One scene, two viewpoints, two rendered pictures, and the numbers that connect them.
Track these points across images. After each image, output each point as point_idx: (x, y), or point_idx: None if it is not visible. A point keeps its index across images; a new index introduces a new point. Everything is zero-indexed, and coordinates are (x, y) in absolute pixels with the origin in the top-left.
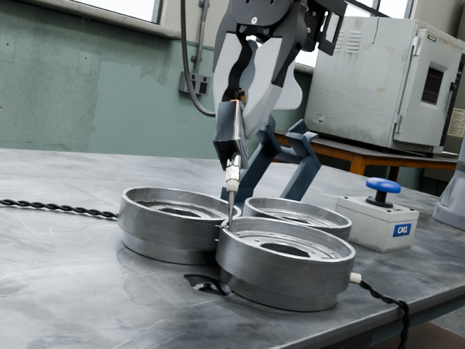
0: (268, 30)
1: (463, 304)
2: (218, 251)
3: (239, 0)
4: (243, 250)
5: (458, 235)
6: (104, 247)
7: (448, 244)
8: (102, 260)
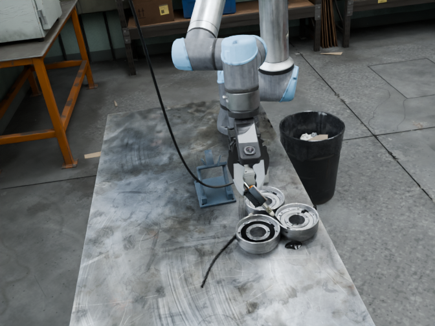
0: None
1: None
2: (290, 235)
3: (236, 152)
4: (304, 231)
5: None
6: (258, 260)
7: None
8: (270, 264)
